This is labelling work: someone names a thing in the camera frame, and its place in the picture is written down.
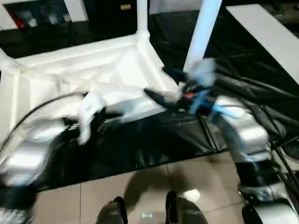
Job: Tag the white plastic table leg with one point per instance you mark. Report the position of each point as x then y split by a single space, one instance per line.
142 16
5 61
203 30

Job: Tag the white plastic table top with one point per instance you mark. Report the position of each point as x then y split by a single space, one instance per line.
70 65

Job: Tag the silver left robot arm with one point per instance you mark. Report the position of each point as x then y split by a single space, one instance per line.
28 149

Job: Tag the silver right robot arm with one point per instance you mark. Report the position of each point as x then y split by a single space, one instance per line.
245 130

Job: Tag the black table mat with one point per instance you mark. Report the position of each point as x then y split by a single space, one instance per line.
163 144

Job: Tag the glossy black box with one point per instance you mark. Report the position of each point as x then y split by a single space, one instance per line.
112 18

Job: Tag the dark left robot foot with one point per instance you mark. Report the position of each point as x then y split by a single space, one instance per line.
112 211

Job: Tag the white flat board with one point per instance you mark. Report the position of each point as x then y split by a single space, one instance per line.
261 30

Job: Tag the white cabinet with glass doors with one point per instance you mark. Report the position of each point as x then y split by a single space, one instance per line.
77 11

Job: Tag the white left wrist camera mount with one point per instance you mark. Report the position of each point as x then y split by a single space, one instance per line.
90 105

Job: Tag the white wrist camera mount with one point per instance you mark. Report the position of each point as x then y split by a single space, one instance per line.
90 105
203 70

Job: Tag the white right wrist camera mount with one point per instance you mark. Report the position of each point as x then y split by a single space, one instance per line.
203 70

